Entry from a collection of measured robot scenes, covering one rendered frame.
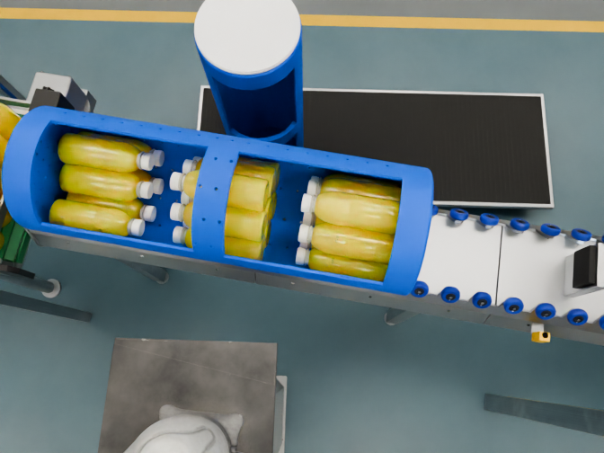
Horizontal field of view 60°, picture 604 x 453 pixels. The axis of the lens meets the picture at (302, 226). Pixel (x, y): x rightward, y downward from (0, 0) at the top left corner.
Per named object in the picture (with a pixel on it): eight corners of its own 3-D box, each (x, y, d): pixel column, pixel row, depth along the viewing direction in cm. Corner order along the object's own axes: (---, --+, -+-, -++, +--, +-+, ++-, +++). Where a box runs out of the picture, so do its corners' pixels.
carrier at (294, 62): (224, 147, 224) (258, 201, 218) (173, 13, 140) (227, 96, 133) (280, 114, 228) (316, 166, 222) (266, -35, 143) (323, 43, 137)
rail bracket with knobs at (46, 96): (68, 138, 144) (50, 122, 134) (43, 135, 145) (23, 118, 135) (78, 106, 147) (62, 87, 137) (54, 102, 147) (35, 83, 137)
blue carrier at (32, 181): (398, 306, 126) (425, 280, 99) (48, 244, 131) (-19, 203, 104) (412, 196, 135) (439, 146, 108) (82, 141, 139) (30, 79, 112)
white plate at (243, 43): (174, 11, 139) (175, 14, 140) (227, 92, 132) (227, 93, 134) (265, -36, 142) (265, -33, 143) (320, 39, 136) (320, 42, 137)
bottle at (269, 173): (273, 167, 115) (190, 153, 116) (268, 199, 116) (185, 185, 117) (277, 166, 122) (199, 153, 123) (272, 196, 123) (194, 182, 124)
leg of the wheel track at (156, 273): (166, 285, 224) (115, 253, 164) (154, 282, 225) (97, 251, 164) (170, 271, 226) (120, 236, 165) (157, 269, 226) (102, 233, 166)
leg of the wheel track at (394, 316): (396, 326, 219) (431, 310, 158) (383, 324, 219) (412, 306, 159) (398, 312, 221) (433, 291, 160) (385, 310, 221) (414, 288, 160)
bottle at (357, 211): (396, 236, 108) (306, 221, 109) (393, 232, 115) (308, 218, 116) (403, 202, 107) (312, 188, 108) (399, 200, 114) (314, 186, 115)
